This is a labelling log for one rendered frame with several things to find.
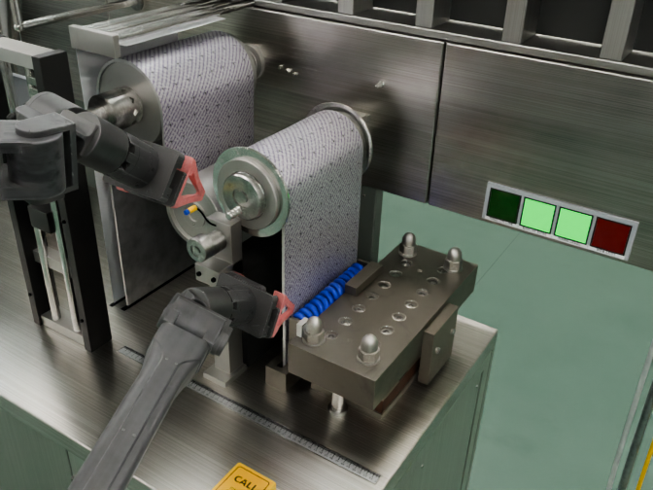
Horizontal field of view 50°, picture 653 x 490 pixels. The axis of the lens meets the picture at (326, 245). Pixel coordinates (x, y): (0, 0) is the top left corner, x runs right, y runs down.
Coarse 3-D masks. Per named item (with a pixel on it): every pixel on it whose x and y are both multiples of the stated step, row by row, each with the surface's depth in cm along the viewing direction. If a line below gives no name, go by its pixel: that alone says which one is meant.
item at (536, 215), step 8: (528, 200) 119; (528, 208) 119; (536, 208) 118; (544, 208) 118; (552, 208) 117; (528, 216) 120; (536, 216) 119; (544, 216) 118; (552, 216) 117; (528, 224) 120; (536, 224) 120; (544, 224) 119
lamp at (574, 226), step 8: (560, 216) 117; (568, 216) 116; (576, 216) 115; (584, 216) 114; (560, 224) 117; (568, 224) 116; (576, 224) 116; (584, 224) 115; (560, 232) 118; (568, 232) 117; (576, 232) 116; (584, 232) 116; (576, 240) 117; (584, 240) 116
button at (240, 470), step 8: (240, 464) 104; (232, 472) 103; (240, 472) 103; (248, 472) 103; (256, 472) 103; (224, 480) 102; (232, 480) 102; (240, 480) 102; (248, 480) 102; (256, 480) 102; (264, 480) 102; (216, 488) 100; (224, 488) 100; (232, 488) 100; (240, 488) 100; (248, 488) 101; (256, 488) 101; (264, 488) 101; (272, 488) 101
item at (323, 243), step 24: (360, 192) 127; (312, 216) 115; (336, 216) 122; (288, 240) 110; (312, 240) 117; (336, 240) 125; (288, 264) 113; (312, 264) 120; (336, 264) 128; (288, 288) 115; (312, 288) 122
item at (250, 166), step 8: (232, 160) 106; (240, 160) 105; (248, 160) 105; (224, 168) 108; (232, 168) 107; (240, 168) 106; (248, 168) 105; (256, 168) 104; (224, 176) 109; (256, 176) 105; (264, 176) 104; (264, 184) 105; (272, 184) 104; (272, 192) 105; (272, 200) 105; (224, 208) 112; (272, 208) 106; (264, 216) 108; (272, 216) 107; (248, 224) 110; (256, 224) 109; (264, 224) 108
